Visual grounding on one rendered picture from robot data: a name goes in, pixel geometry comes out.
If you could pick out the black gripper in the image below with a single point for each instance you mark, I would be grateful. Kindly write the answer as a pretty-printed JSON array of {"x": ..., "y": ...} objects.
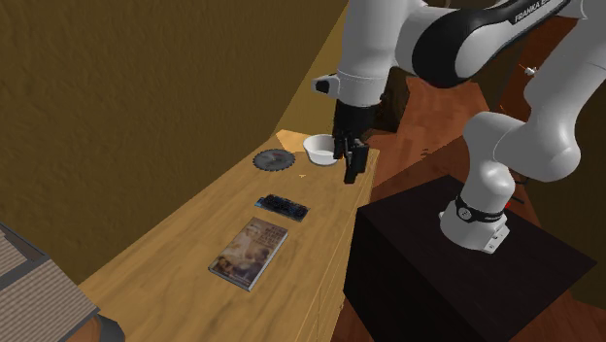
[{"x": 352, "y": 118}]

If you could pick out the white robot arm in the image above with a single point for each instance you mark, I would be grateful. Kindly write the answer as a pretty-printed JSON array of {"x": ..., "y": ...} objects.
[{"x": 530, "y": 142}]

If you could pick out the white bowl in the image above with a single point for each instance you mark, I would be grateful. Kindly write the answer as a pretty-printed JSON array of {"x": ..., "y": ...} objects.
[{"x": 321, "y": 150}]

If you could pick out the dark wooden cabinet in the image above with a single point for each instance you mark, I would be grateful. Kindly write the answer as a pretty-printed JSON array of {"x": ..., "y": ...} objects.
[{"x": 395, "y": 102}]

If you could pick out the grey circular saw blade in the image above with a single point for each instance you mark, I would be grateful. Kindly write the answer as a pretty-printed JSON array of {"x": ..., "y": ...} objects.
[{"x": 273, "y": 159}]

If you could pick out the black blue remote control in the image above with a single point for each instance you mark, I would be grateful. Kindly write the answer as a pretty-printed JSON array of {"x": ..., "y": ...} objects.
[{"x": 282, "y": 207}]

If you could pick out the brown cover book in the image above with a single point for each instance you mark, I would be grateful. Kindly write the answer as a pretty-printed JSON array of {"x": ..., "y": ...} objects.
[{"x": 249, "y": 253}]

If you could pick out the black robot stand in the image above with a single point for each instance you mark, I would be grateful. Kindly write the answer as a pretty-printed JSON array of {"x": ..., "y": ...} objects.
[{"x": 454, "y": 284}]

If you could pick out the grey striped furniture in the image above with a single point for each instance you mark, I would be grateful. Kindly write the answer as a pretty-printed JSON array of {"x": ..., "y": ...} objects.
[{"x": 33, "y": 293}]

